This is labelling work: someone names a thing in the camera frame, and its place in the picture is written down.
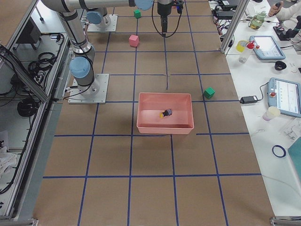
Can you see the green glass jar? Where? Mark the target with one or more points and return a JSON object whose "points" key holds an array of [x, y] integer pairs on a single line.
{"points": [[257, 21]]}

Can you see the green cube near arm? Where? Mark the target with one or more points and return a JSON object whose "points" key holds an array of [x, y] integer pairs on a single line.
{"points": [[137, 13]]}

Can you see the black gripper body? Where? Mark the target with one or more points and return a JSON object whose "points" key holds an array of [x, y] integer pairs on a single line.
{"points": [[163, 9]]}

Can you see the yellow push button switch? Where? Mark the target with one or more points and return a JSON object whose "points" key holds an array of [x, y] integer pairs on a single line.
{"points": [[167, 112]]}

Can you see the pink cube centre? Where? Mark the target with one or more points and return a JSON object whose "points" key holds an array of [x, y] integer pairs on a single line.
{"points": [[133, 40]]}

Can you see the pink plastic bin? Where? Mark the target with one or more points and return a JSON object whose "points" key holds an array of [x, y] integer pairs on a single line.
{"points": [[150, 105]]}

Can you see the aluminium frame post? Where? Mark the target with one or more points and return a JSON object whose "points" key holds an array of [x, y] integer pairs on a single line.
{"points": [[233, 25]]}

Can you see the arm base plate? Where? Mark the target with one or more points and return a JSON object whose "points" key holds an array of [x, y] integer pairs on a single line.
{"points": [[98, 24], [95, 94]]}

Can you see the black bowl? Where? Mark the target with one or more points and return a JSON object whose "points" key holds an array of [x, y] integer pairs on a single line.
{"points": [[280, 65]]}

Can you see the white crumpled cloth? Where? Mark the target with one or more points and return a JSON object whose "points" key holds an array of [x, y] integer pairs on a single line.
{"points": [[7, 160]]}

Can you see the white paper cup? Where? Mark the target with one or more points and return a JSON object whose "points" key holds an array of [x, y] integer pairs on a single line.
{"points": [[271, 113]]}

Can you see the red cap squeeze bottle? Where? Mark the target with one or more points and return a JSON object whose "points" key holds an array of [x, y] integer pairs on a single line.
{"points": [[247, 51]]}

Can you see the teach pendant near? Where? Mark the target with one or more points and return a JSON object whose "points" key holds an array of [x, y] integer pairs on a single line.
{"points": [[285, 95]]}

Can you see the yellow tape roll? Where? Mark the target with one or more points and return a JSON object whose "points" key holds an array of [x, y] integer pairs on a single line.
{"points": [[240, 47]]}

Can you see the black power adapter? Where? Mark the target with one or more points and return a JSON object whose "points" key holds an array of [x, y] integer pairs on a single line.
{"points": [[248, 99]]}

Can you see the green cube near bin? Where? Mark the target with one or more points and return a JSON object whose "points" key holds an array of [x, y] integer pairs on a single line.
{"points": [[209, 93]]}

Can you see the teach pendant far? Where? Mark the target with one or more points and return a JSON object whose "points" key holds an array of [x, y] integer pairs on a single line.
{"points": [[268, 48]]}

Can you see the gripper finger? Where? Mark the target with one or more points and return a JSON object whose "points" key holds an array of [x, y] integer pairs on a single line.
{"points": [[164, 24]]}

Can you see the teach pendant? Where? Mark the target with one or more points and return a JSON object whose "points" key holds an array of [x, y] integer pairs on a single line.
{"points": [[268, 48], [285, 95]]}

